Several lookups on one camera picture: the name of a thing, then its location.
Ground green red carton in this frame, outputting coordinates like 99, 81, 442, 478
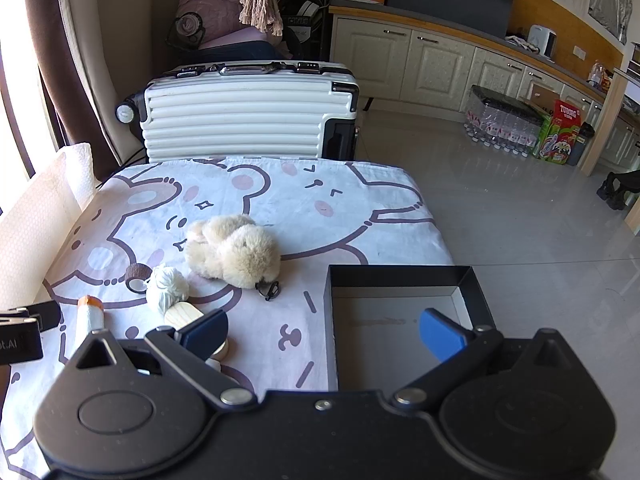
531, 100, 586, 166

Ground silver wall poster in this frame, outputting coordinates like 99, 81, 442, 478
587, 0, 633, 43

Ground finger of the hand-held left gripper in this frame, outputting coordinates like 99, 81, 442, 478
0, 301, 62, 332

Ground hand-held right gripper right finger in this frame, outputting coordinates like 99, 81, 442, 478
390, 308, 577, 407

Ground bear printed blanket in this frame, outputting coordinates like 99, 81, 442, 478
0, 156, 456, 480

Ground beige plush toy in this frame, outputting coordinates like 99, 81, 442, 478
184, 214, 283, 302

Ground pack of water bottles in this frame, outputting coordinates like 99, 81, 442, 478
464, 85, 546, 158

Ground black cardboard box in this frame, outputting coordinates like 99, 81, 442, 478
322, 264, 502, 394

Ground brown tape roll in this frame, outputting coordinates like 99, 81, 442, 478
125, 263, 152, 292

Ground brown cardboard box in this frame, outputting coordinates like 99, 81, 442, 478
520, 82, 563, 116

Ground black trash bin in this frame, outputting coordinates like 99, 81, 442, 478
567, 122, 596, 167

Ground cream cabinet row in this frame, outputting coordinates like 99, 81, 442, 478
329, 2, 640, 171

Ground white tube with orange cap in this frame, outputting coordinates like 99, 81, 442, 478
76, 295, 105, 341

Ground light wooden table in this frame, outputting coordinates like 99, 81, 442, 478
580, 67, 640, 177

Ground brown curtain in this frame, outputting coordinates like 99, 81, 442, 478
22, 0, 121, 181

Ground white ribbed suitcase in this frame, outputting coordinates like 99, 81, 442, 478
116, 61, 361, 165

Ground small white appliance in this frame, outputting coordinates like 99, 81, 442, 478
527, 24, 558, 58

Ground window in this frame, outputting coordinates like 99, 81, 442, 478
0, 0, 56, 181

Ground black metal rack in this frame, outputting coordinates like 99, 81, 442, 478
272, 0, 334, 61

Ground pink cushion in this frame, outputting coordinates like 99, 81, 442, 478
200, 27, 267, 49

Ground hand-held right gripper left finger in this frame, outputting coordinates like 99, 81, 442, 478
64, 308, 258, 408

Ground dark blue cloth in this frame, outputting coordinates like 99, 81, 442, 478
192, 40, 287, 64

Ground white crumpled cloth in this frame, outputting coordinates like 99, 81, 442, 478
505, 35, 538, 54

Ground white knitted sock bundle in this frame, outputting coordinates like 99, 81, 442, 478
146, 264, 191, 317

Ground light wooden block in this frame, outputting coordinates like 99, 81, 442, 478
164, 301, 234, 362

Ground pink fabric bundle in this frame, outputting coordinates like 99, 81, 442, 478
176, 0, 251, 43

